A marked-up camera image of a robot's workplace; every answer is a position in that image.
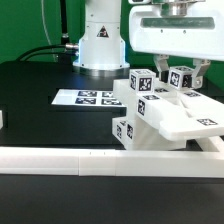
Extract grey thin cable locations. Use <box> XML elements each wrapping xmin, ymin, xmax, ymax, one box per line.
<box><xmin>40</xmin><ymin>0</ymin><xmax>58</xmax><ymax>62</ymax></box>

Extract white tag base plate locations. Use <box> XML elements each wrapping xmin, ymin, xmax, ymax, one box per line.
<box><xmin>52</xmin><ymin>89</ymin><xmax>123</xmax><ymax>107</ymax></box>

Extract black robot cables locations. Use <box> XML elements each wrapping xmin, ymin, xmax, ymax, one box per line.
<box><xmin>16</xmin><ymin>0</ymin><xmax>81</xmax><ymax>62</ymax></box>

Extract white U-shaped fence frame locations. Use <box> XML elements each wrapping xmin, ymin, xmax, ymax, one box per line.
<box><xmin>0</xmin><ymin>110</ymin><xmax>224</xmax><ymax>178</ymax></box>

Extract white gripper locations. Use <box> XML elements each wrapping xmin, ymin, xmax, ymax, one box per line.
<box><xmin>129</xmin><ymin>0</ymin><xmax>224</xmax><ymax>89</ymax></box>

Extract white chair seat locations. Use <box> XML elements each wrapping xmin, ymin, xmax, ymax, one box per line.
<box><xmin>124</xmin><ymin>115</ymin><xmax>186</xmax><ymax>151</ymax></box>

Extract white tagged nut cube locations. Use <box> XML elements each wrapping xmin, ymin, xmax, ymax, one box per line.
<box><xmin>168</xmin><ymin>66</ymin><xmax>194</xmax><ymax>90</ymax></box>
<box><xmin>129</xmin><ymin>69</ymin><xmax>156</xmax><ymax>94</ymax></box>

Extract white chair back frame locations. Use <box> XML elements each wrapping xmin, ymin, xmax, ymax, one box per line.
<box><xmin>113</xmin><ymin>79</ymin><xmax>224</xmax><ymax>141</ymax></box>

